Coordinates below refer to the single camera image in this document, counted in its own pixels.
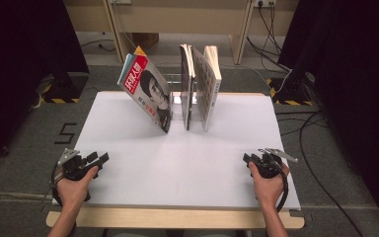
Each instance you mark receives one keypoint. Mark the black stand base striped tape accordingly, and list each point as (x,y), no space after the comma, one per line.
(289,90)
(65,89)

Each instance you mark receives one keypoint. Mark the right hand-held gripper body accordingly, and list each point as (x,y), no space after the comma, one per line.
(269,168)

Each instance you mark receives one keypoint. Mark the white foam board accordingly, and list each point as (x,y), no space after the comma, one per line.
(177,164)

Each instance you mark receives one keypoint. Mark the portrait cover magazine red label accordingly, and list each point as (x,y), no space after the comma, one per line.
(148,89)

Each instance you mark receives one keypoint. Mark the white magazine with picture grid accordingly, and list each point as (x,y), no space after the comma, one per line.
(207,92)

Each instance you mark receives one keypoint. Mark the white wall socket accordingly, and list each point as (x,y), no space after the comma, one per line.
(265,2)

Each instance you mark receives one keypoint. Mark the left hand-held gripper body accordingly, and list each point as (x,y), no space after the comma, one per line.
(75,168)

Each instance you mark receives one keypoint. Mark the person's left hand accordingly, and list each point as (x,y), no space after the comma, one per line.
(72,194)

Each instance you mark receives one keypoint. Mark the beige office desk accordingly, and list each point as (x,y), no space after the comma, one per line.
(177,16)

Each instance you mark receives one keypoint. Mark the person's right hand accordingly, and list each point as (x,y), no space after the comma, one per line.
(271,194)

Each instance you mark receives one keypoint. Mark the clear acrylic book rack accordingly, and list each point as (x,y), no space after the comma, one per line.
(176,108)

